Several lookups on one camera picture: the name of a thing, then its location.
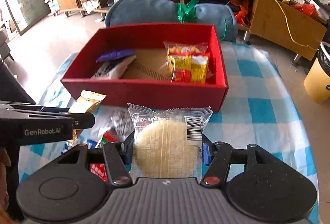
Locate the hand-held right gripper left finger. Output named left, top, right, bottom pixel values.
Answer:
left=55, top=131, right=136, bottom=187

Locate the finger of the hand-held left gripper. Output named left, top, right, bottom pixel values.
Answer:
left=0, top=100, right=74, bottom=114
left=0, top=110, right=96, bottom=129

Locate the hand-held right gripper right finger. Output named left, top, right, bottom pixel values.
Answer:
left=200, top=134, right=281, bottom=187

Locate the gold snack packet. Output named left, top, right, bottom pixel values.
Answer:
left=68, top=90, right=107, bottom=139

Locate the red green snack packet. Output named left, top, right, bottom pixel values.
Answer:
left=89, top=132, right=121, bottom=183

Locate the silver snack packet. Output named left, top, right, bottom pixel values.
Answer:
left=97, top=107, right=134, bottom=143

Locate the round white cake packet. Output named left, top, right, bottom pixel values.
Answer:
left=127, top=103, right=213, bottom=179

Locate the red cardboard box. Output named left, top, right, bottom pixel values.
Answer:
left=61, top=22, right=229, bottom=113

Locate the red and white snack packet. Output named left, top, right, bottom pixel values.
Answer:
left=91, top=55, right=137, bottom=79

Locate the purple snack packet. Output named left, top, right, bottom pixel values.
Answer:
left=96, top=49, right=136, bottom=63

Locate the clear packet of yellow snack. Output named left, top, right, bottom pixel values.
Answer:
left=164, top=40, right=210, bottom=84

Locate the blue checkered tablecloth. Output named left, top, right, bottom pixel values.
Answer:
left=18, top=42, right=320, bottom=224

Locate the white paper bag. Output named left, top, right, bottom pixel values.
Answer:
left=81, top=0, right=100, bottom=15

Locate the rolled blue blanket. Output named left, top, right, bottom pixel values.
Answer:
left=104, top=0, right=238, bottom=42

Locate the yellow trash bin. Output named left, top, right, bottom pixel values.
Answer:
left=304, top=41, right=330, bottom=104

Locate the orange plastic bag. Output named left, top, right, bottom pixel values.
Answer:
left=189, top=0, right=252, bottom=26

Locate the green ribbon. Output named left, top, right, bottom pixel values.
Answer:
left=175, top=0, right=199, bottom=24

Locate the wooden television cabinet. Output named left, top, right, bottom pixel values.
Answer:
left=55, top=0, right=326, bottom=61

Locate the red plastic bag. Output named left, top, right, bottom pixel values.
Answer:
left=294, top=3, right=317, bottom=18

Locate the yellow cable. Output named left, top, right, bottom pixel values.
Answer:
left=224, top=0, right=320, bottom=50

